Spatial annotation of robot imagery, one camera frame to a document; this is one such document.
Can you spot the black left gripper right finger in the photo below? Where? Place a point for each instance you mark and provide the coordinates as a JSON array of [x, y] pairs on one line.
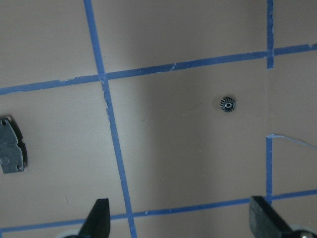
[[265, 222]]

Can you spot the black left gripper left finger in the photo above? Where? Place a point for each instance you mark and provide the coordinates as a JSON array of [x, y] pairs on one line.
[[97, 224]]

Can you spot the small black bearing gear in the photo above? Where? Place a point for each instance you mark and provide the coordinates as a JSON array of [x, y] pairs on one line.
[[227, 104]]

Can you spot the black brake pad plate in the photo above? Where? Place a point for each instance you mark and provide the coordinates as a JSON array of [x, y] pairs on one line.
[[13, 153]]

